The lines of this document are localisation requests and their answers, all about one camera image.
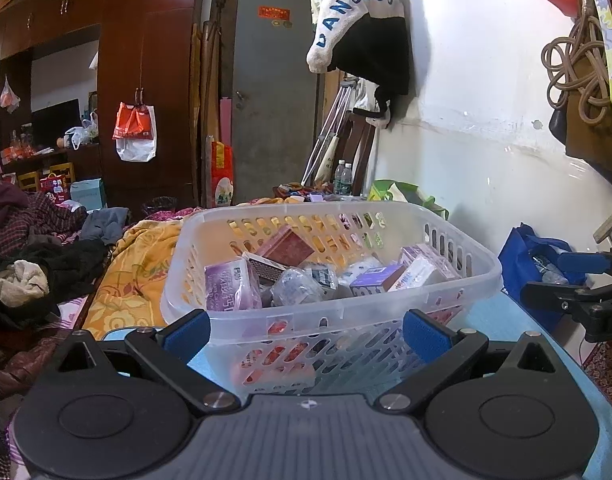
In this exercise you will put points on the small white hanging bag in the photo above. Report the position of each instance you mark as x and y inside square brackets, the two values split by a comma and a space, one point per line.
[9, 97]

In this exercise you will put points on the green white bag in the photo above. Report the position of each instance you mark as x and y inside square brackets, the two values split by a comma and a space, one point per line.
[401, 195]

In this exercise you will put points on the grey door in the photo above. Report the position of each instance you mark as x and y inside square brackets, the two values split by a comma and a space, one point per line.
[276, 110]

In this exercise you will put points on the plastic water bottle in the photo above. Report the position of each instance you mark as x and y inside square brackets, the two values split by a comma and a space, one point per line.
[339, 177]
[347, 180]

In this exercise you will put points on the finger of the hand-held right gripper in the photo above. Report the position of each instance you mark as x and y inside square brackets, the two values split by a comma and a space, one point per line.
[586, 261]
[561, 296]

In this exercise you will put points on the pink board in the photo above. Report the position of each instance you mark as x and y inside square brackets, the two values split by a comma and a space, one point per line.
[226, 120]

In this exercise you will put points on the white black hanging jacket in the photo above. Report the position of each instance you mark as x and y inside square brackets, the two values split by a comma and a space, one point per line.
[356, 5]

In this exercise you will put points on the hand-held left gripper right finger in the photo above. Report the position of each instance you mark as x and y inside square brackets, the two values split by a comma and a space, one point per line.
[426, 337]

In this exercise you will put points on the black television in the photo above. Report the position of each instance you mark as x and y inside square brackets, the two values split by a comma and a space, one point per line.
[56, 122]

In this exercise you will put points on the brown hanging bag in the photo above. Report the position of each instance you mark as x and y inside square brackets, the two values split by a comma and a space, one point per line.
[596, 145]

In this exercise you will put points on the grey box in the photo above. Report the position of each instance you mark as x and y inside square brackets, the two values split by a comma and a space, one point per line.
[293, 287]

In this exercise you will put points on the small purple box tan side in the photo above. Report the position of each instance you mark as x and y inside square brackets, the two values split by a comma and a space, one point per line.
[376, 280]

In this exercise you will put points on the yellow blanket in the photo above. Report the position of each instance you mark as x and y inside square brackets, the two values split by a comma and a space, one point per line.
[136, 270]

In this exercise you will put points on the brown patterned box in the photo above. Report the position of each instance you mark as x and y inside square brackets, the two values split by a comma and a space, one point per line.
[286, 247]

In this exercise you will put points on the teal box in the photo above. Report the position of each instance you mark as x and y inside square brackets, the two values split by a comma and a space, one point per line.
[88, 195]

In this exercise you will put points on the red yellow sack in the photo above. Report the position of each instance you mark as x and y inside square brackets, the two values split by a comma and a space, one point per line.
[222, 175]

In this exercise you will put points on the dark checkered box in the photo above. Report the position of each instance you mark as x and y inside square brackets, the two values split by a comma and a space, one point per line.
[263, 266]

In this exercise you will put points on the white plastic basket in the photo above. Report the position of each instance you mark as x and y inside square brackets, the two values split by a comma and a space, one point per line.
[336, 322]

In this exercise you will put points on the metal crutch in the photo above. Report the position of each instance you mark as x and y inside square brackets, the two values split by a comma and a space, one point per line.
[326, 130]
[338, 125]

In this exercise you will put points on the red door sign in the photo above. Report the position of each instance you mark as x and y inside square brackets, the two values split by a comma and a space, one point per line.
[274, 13]

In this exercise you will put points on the wooden chair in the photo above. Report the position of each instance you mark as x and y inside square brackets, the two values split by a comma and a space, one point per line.
[358, 150]

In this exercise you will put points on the clear bag on counter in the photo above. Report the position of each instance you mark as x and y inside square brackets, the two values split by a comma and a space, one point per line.
[81, 135]

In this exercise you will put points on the blue grey cloth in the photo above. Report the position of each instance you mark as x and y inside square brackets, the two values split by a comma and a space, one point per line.
[103, 225]

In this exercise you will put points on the dark clothes pile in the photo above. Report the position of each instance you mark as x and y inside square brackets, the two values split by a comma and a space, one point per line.
[51, 240]

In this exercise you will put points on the orange white plastic bag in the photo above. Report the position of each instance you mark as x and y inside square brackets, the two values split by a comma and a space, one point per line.
[135, 130]

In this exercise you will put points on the pink purple box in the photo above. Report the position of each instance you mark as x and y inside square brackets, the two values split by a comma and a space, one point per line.
[428, 255]

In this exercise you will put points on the red gift box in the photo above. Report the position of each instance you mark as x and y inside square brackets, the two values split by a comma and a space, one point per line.
[53, 187]

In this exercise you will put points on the blue shopping bag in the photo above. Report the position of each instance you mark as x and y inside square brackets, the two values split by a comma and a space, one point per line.
[521, 265]

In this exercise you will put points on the large purple box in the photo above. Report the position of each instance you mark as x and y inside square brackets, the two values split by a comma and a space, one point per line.
[231, 285]

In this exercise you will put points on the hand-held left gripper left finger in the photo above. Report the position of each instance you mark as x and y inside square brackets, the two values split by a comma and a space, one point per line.
[186, 332]

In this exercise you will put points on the dark wooden wardrobe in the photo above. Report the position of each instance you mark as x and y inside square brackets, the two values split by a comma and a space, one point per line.
[146, 85]

